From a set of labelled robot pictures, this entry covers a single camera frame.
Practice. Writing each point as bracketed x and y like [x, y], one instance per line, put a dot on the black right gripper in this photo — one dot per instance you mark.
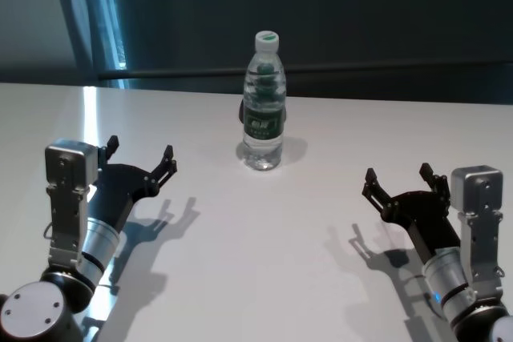
[425, 218]

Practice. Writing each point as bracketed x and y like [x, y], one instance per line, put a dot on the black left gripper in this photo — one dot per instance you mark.
[120, 186]

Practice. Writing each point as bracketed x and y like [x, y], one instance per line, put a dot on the clear water bottle green label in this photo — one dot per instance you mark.
[262, 125]

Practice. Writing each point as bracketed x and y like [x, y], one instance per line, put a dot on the left robot arm silver black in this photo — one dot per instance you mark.
[36, 310]

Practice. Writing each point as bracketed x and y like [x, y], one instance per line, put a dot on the right robot arm silver black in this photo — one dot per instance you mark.
[453, 278]

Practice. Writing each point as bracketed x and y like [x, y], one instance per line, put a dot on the thick grey handrail bar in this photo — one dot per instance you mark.
[180, 73]

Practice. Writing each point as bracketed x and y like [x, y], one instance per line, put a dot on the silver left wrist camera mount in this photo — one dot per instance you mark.
[70, 166]

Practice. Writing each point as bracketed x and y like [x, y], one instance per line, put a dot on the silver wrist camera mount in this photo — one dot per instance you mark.
[477, 190]
[70, 166]

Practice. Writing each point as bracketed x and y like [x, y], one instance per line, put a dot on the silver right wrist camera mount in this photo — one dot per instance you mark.
[477, 190]

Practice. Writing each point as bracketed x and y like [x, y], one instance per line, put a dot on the grey window frame glass strip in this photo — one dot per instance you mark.
[100, 37]

